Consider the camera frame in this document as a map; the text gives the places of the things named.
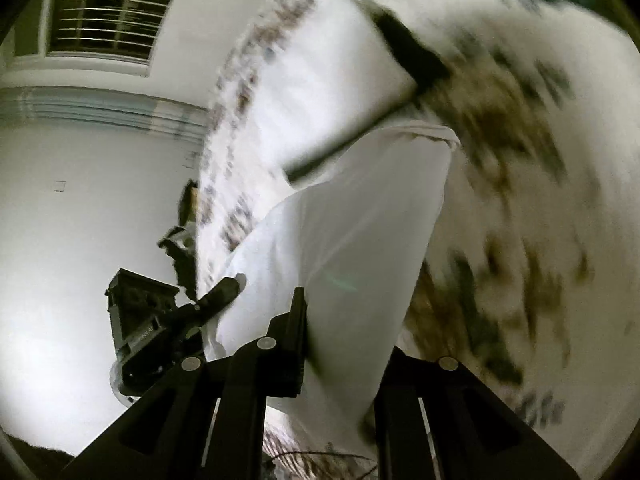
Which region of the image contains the folded white shirt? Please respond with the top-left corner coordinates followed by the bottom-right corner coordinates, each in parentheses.
top-left (240, 0), bottom-right (419, 182)

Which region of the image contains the teal striped curtain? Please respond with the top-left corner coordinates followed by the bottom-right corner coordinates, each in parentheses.
top-left (0, 85), bottom-right (209, 141)

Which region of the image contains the bed with floral sheet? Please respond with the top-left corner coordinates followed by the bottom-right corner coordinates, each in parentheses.
top-left (192, 0), bottom-right (636, 480)

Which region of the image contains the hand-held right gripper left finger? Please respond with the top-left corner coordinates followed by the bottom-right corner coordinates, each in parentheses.
top-left (57, 287), bottom-right (307, 480)

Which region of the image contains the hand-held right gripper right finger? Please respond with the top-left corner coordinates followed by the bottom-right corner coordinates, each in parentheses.
top-left (372, 346), bottom-right (581, 480)

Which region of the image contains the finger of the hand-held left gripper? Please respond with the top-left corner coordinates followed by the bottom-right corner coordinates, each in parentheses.
top-left (192, 273), bottom-right (247, 322)

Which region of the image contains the white t-shirt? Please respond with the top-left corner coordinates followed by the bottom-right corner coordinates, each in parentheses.
top-left (200, 122), bottom-right (462, 461)

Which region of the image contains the barred window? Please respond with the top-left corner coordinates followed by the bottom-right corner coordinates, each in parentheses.
top-left (45, 0), bottom-right (181, 66)

